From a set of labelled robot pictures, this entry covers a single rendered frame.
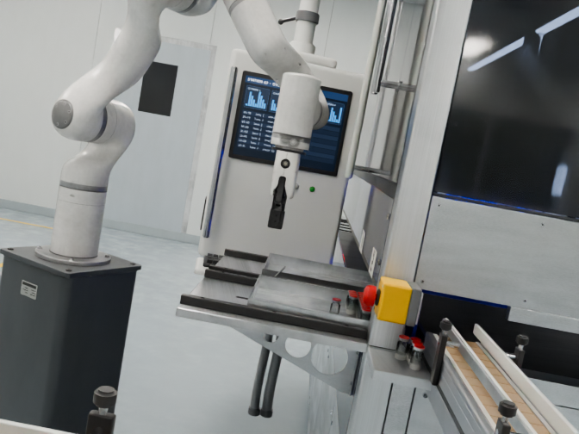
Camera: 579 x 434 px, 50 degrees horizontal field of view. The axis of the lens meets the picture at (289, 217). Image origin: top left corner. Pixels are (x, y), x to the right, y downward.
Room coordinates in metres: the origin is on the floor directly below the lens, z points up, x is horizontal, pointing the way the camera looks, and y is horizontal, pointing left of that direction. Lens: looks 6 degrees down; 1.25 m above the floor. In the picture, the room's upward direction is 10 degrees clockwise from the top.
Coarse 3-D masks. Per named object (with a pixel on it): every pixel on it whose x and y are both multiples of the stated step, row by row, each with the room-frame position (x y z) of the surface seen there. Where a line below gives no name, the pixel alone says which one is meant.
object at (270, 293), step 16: (256, 288) 1.46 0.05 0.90; (272, 288) 1.56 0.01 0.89; (288, 288) 1.56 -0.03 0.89; (304, 288) 1.56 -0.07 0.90; (320, 288) 1.56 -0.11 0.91; (256, 304) 1.30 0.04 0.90; (272, 304) 1.30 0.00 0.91; (288, 304) 1.44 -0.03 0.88; (304, 304) 1.47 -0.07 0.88; (320, 304) 1.50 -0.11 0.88; (336, 320) 1.30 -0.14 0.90; (352, 320) 1.30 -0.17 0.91; (368, 320) 1.30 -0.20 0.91
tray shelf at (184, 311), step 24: (216, 264) 1.75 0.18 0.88; (240, 264) 1.81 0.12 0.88; (264, 264) 1.88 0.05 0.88; (216, 288) 1.47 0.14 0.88; (240, 288) 1.52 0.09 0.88; (192, 312) 1.26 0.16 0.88; (216, 312) 1.28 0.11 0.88; (288, 336) 1.25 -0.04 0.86; (312, 336) 1.25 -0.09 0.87; (336, 336) 1.26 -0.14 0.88
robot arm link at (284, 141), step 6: (276, 138) 1.33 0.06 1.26; (282, 138) 1.33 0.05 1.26; (288, 138) 1.32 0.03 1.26; (294, 138) 1.32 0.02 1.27; (300, 138) 1.32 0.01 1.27; (276, 144) 1.33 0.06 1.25; (282, 144) 1.33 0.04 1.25; (288, 144) 1.32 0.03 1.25; (294, 144) 1.32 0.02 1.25; (300, 144) 1.33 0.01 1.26; (306, 144) 1.34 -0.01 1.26; (294, 150) 1.33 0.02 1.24; (300, 150) 1.34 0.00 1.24
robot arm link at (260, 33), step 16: (240, 0) 1.39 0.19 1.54; (256, 0) 1.39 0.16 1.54; (240, 16) 1.39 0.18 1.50; (256, 16) 1.38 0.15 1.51; (272, 16) 1.40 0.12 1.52; (240, 32) 1.40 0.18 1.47; (256, 32) 1.37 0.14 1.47; (272, 32) 1.37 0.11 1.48; (256, 48) 1.37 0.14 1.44; (272, 48) 1.36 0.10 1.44; (288, 48) 1.39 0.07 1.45; (256, 64) 1.41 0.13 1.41; (272, 64) 1.40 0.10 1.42; (288, 64) 1.41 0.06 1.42; (304, 64) 1.43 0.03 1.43; (320, 96) 1.42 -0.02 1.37
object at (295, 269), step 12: (276, 264) 1.90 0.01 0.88; (288, 264) 1.90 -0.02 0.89; (300, 264) 1.90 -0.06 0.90; (312, 264) 1.90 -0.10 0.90; (324, 264) 1.89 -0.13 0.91; (288, 276) 1.64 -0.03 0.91; (300, 276) 1.64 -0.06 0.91; (312, 276) 1.82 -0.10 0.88; (324, 276) 1.85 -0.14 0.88; (336, 276) 1.89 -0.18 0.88; (348, 276) 1.89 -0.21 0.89; (360, 276) 1.89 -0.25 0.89; (348, 288) 1.64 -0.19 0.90; (360, 288) 1.64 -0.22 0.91
